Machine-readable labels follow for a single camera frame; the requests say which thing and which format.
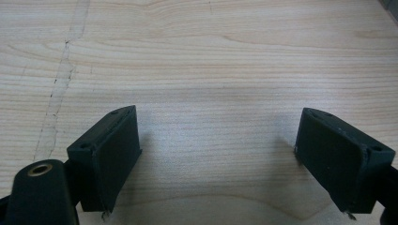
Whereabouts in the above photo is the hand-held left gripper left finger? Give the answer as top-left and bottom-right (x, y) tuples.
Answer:
(66, 104), (143, 214)

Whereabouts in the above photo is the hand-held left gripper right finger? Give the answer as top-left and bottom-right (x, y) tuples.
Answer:
(294, 107), (396, 216)

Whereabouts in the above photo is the dark grey object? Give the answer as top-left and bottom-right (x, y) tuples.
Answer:
(377, 0), (398, 23)

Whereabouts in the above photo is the strip of clear tape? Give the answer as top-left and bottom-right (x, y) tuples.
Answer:
(33, 0), (92, 162)

